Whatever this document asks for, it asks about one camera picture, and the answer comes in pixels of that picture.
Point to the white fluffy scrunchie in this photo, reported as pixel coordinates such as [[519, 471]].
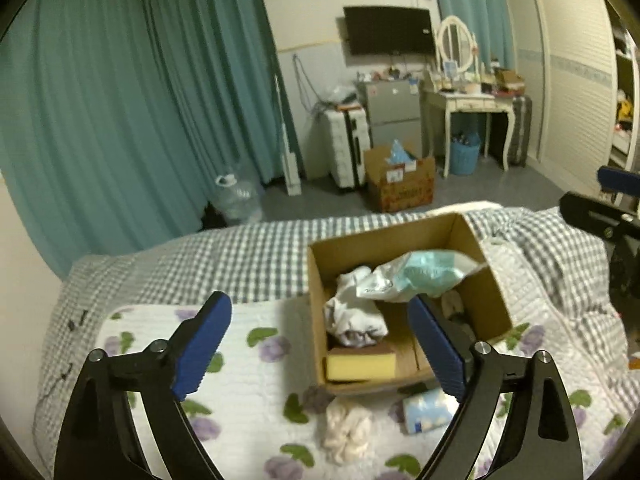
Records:
[[347, 432]]

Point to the open wardrobe shelf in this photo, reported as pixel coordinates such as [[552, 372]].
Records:
[[627, 110]]

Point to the printed cardboard box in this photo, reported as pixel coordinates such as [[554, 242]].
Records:
[[400, 190]]

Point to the white stick mop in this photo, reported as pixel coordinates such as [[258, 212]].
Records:
[[289, 160]]

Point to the clear plastic tissue packet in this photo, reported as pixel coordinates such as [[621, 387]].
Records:
[[425, 272]]

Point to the blue waste basket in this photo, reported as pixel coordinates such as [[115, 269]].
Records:
[[465, 157]]

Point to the brown cardboard box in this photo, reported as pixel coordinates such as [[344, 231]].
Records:
[[380, 240]]

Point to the clear plastic bag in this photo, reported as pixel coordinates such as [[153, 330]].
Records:
[[340, 95]]

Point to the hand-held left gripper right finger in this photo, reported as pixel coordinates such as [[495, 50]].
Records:
[[436, 355]]

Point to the narrow teal curtain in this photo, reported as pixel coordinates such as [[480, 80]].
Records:
[[475, 0]]

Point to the grey mini fridge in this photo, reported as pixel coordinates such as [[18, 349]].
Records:
[[392, 105]]

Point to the yellow sponge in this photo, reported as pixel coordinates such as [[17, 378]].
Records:
[[360, 365]]

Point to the small purple grey cloth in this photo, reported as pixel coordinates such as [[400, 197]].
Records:
[[317, 399]]

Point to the small blue white tissue packet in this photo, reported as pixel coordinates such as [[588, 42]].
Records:
[[427, 410]]

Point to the black wall television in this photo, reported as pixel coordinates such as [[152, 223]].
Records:
[[387, 30]]

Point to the white oval vanity mirror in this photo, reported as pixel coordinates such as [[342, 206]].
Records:
[[456, 42]]

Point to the dark grey suitcase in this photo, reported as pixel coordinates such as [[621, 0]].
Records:
[[520, 130]]

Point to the white louvered wardrobe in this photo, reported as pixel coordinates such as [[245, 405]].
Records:
[[570, 70]]

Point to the white crumpled cloth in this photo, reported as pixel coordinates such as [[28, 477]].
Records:
[[350, 310]]

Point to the grey soft cloth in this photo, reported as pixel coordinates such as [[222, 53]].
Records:
[[457, 312]]

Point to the blue plastic bag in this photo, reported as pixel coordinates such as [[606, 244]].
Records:
[[400, 154]]

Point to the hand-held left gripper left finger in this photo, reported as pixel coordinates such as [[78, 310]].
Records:
[[202, 345]]

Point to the clear water jug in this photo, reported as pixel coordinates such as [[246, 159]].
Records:
[[240, 195]]

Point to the white dressing table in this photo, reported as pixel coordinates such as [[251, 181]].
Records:
[[470, 104]]

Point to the small brown box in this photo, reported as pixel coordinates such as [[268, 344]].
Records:
[[509, 80]]

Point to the white pillow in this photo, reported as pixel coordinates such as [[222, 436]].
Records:
[[465, 207]]

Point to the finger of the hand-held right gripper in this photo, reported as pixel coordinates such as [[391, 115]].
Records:
[[590, 215], [620, 178]]

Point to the wide teal curtain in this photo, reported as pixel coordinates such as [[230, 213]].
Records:
[[100, 110]]

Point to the white suitcase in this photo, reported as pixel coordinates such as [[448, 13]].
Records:
[[345, 150]]

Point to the floral white blanket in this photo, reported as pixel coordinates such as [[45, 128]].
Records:
[[270, 375]]

